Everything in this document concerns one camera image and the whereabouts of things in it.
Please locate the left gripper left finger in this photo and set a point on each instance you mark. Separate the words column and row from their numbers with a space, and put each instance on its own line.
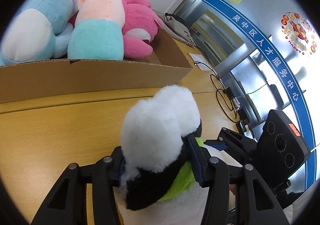
column 66, row 201

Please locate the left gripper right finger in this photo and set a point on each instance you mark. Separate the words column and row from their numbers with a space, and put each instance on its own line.
column 236, row 195

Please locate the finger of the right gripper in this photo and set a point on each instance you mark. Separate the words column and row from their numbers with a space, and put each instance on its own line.
column 239, row 147

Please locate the panda plush toy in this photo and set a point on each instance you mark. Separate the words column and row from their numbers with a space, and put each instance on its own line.
column 158, row 185

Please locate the peach teal plush toy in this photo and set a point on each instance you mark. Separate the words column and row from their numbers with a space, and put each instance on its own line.
column 97, row 33

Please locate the light blue plush toy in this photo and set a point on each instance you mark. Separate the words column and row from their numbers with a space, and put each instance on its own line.
column 40, row 30

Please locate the brown cardboard box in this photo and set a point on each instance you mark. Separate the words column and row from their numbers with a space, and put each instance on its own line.
column 165, row 66

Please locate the grey folded cloth bag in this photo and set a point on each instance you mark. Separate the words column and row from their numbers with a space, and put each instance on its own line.
column 175, row 27

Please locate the pink plush toy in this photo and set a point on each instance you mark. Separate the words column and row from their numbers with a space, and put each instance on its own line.
column 141, row 26

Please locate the black camera box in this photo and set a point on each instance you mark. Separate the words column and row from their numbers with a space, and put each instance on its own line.
column 281, row 149

